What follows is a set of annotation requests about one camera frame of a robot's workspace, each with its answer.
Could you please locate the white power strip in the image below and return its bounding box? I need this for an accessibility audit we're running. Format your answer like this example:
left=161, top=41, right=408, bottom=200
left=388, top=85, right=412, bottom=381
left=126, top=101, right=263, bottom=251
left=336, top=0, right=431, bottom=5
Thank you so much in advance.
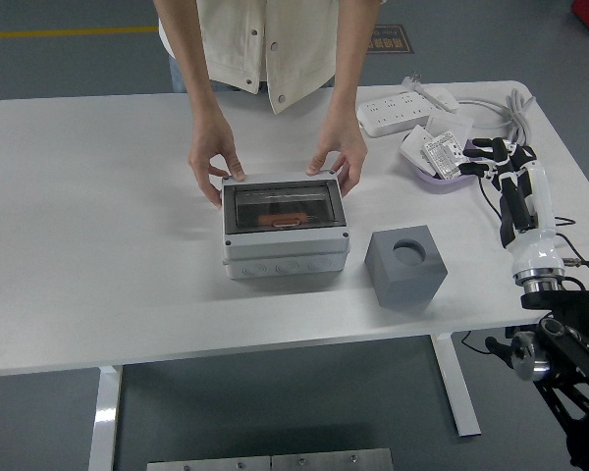
left=356, top=89, right=441, bottom=137

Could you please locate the smoky transparent hinged box lid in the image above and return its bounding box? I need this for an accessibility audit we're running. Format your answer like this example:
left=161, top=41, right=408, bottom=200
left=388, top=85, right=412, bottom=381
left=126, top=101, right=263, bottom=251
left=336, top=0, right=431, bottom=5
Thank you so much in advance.
left=232, top=180, right=348, bottom=235

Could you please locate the grey metal plate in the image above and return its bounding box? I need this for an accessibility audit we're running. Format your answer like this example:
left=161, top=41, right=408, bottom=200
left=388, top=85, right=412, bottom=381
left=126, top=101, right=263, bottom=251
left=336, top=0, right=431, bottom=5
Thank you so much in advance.
left=270, top=446, right=394, bottom=471
left=145, top=455, right=274, bottom=471

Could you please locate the plain white socket panel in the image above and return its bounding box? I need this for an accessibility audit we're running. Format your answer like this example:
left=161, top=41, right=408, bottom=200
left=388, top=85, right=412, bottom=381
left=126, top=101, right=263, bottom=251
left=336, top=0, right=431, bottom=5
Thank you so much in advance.
left=400, top=125, right=441, bottom=174

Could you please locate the white table leg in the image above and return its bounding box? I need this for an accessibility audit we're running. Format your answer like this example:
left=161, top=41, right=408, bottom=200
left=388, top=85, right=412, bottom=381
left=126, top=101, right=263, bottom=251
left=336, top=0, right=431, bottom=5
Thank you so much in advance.
left=430, top=335, right=482, bottom=438
left=87, top=365, right=124, bottom=471

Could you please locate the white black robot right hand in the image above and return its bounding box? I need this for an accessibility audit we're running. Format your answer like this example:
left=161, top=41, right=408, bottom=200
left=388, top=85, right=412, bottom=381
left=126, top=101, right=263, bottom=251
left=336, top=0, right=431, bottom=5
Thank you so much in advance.
left=458, top=136, right=565, bottom=280

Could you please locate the person's left hand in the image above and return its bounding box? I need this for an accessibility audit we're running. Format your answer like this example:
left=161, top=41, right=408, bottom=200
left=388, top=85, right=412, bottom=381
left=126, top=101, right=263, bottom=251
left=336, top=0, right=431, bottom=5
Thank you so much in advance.
left=306, top=117, right=369, bottom=198

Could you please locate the white square wall plate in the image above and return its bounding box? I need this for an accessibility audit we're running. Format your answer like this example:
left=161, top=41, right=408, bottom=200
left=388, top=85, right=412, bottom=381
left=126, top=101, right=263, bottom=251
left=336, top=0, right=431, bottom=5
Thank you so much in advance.
left=425, top=108, right=475, bottom=143

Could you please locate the thin black adapter cable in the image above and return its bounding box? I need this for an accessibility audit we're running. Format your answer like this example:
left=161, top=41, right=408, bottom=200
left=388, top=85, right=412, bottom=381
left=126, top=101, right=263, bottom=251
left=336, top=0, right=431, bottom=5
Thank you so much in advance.
left=478, top=176, right=589, bottom=295

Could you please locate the grey block battery holder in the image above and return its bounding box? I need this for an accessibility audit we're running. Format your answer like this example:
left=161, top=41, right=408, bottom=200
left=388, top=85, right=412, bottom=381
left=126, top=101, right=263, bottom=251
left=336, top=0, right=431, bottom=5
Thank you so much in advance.
left=363, top=224, right=448, bottom=309

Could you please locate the black under-table cable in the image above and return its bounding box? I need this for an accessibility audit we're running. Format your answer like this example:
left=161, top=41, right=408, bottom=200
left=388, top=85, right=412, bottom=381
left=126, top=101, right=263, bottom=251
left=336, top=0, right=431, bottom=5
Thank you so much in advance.
left=459, top=331, right=497, bottom=355

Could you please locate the person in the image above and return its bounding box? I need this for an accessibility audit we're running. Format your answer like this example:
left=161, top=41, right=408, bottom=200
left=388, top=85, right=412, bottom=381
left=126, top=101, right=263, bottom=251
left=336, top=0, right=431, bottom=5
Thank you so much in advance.
left=154, top=0, right=389, bottom=115

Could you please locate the person's right hand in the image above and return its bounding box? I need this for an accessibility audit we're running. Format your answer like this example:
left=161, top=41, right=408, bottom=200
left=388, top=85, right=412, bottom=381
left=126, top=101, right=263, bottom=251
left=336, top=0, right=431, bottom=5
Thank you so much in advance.
left=187, top=117, right=247, bottom=210

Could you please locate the orange cylindrical battery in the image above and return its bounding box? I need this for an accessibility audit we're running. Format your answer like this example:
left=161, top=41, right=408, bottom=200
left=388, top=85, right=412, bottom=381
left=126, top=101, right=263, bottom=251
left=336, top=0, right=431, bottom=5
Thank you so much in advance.
left=257, top=211, right=308, bottom=230

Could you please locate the grey plastic enclosure box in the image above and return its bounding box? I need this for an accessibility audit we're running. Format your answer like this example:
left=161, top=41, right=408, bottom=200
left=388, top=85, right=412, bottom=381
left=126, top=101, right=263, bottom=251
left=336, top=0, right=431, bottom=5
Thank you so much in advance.
left=220, top=171, right=350, bottom=281

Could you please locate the black floor sign sticker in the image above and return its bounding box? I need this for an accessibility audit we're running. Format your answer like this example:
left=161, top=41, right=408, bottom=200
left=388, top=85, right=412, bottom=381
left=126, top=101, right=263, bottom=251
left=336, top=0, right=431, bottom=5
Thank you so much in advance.
left=365, top=24, right=416, bottom=55

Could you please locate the purple plastic tray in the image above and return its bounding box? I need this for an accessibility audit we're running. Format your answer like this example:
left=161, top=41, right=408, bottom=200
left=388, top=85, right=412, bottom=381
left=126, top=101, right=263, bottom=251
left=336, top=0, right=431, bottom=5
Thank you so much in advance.
left=401, top=138, right=485, bottom=195

